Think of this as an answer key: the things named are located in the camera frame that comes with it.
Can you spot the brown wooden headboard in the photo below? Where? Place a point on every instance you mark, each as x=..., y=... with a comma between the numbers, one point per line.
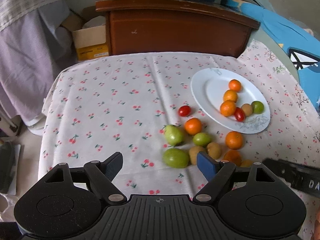
x=175, y=30

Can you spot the small round green jujube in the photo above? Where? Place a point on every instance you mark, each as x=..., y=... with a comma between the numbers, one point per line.
x=257, y=107
x=202, y=139

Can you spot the white oval plate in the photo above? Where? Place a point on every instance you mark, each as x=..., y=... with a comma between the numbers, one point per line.
x=212, y=90

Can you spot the lavender cloth cover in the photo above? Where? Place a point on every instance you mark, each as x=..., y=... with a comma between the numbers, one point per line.
x=27, y=67

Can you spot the round red cherry tomato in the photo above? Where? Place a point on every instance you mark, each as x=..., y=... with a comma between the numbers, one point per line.
x=184, y=111

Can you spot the clear plastic bag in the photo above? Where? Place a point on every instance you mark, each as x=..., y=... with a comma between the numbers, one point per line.
x=7, y=207

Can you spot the checked cloth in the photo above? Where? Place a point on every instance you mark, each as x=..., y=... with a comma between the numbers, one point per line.
x=22, y=2

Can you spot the oblong red cherry tomato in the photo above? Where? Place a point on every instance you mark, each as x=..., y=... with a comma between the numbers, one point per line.
x=239, y=114

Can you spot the pale green bed sheet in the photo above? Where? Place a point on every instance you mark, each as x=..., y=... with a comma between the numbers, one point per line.
x=265, y=45

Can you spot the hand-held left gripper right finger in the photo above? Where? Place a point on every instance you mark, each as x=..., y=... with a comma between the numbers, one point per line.
x=206, y=165

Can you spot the white round base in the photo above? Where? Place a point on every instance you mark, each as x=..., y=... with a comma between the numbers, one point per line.
x=35, y=128

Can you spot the large orange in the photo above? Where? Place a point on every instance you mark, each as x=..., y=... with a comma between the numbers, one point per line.
x=228, y=108

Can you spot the cherry print tablecloth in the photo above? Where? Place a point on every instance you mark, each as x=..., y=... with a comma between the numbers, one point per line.
x=112, y=105

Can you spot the open cardboard box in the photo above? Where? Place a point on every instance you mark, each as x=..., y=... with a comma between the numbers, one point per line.
x=90, y=40

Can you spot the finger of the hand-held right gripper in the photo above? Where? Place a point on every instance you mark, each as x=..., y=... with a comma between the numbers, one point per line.
x=282, y=171

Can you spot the blue blanket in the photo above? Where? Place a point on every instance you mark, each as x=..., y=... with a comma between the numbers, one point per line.
x=287, y=35

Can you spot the pear-shaped green jujube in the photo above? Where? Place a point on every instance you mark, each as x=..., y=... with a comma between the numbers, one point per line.
x=174, y=135

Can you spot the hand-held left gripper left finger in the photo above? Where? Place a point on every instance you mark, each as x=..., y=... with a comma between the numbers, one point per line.
x=115, y=165

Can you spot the small orange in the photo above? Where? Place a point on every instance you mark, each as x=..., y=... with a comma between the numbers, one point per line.
x=234, y=140
x=230, y=96
x=232, y=156
x=193, y=126
x=235, y=85

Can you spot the brown kiwi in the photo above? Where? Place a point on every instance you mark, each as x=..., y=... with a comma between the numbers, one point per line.
x=246, y=163
x=193, y=156
x=247, y=110
x=214, y=150

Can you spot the large green jujube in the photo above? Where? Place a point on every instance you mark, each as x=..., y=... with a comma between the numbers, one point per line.
x=175, y=158

